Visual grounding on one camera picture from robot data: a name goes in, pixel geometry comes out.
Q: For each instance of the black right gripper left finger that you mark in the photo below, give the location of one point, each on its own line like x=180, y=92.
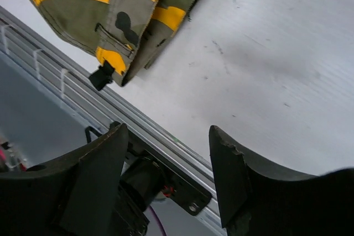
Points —
x=73, y=194

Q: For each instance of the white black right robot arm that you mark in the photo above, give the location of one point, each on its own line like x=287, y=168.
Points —
x=138, y=187

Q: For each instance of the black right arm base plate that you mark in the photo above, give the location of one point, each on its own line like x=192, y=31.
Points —
x=179, y=187

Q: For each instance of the aluminium table frame rail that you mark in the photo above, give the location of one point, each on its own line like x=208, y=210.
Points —
x=68, y=83

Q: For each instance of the camouflage yellow green trousers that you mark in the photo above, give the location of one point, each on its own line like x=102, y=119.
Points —
x=124, y=35

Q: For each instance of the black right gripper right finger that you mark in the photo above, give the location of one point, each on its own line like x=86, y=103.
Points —
x=257, y=196

